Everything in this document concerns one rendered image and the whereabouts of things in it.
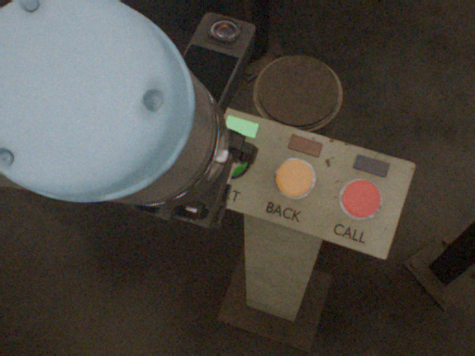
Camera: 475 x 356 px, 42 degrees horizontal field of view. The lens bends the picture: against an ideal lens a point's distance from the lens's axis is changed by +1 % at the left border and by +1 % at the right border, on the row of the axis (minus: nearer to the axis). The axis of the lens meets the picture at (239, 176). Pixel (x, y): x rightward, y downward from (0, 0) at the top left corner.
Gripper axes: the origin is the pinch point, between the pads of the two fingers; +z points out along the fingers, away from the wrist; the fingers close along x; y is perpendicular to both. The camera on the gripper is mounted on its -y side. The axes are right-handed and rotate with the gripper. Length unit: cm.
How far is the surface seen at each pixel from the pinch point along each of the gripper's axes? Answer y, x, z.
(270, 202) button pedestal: 3.5, 5.6, 6.7
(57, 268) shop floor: 29, -37, 60
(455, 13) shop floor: -55, 27, 91
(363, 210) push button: 1.4, 15.4, 5.7
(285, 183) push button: 1.0, 6.6, 5.7
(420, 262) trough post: 5, 32, 68
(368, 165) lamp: -3.6, 14.6, 6.6
